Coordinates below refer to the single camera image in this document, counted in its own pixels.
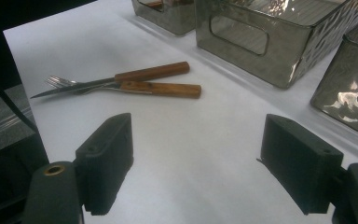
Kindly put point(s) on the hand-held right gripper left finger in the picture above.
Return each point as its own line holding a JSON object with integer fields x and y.
{"x": 105, "y": 165}

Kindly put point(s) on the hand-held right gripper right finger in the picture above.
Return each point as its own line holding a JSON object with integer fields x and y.
{"x": 301, "y": 165}

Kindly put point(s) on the smoky clear plastic bin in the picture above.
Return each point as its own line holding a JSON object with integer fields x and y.
{"x": 279, "y": 68}
{"x": 174, "y": 21}
{"x": 335, "y": 81}

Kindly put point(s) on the brown wooden chopstick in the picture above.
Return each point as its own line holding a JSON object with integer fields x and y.
{"x": 155, "y": 4}

